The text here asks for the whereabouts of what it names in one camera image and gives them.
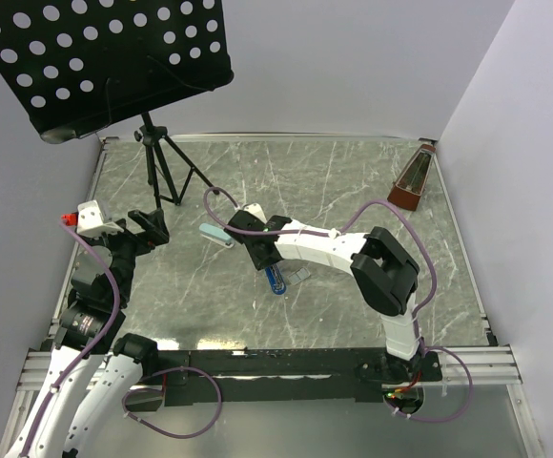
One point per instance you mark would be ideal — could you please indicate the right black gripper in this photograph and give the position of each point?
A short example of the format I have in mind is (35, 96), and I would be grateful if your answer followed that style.
(259, 263)

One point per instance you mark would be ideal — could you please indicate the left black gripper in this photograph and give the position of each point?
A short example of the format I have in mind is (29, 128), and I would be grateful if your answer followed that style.
(152, 222)

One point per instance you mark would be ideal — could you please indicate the blue black stapler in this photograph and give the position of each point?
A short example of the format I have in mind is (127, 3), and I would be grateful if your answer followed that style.
(275, 280)

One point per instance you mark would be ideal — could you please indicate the staple strip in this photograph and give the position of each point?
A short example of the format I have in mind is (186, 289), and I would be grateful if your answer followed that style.
(299, 276)

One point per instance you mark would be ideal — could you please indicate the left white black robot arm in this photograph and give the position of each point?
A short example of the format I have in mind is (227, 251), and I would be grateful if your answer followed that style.
(91, 369)

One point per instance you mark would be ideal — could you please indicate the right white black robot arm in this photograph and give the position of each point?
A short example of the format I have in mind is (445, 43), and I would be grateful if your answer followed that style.
(385, 273)

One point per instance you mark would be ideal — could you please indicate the light blue white stapler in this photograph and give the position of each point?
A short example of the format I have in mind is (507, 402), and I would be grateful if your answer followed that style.
(216, 235)

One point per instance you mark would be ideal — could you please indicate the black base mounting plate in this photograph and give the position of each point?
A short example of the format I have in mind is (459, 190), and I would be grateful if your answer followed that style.
(266, 375)

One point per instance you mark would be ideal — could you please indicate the brown wooden metronome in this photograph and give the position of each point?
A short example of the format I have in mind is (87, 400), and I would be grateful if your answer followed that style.
(407, 189)

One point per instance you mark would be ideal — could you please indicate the black music stand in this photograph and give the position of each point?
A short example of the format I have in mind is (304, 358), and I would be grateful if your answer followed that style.
(78, 67)

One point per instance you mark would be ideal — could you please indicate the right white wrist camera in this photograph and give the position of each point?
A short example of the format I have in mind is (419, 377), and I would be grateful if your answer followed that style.
(254, 213)

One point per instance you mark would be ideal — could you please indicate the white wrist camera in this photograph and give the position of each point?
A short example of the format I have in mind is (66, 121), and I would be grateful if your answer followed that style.
(254, 213)
(92, 220)

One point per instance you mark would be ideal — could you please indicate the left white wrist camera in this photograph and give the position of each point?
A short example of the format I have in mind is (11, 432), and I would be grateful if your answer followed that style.
(92, 220)

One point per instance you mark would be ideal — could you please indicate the aluminium frame rail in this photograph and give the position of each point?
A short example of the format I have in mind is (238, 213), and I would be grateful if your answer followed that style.
(487, 365)

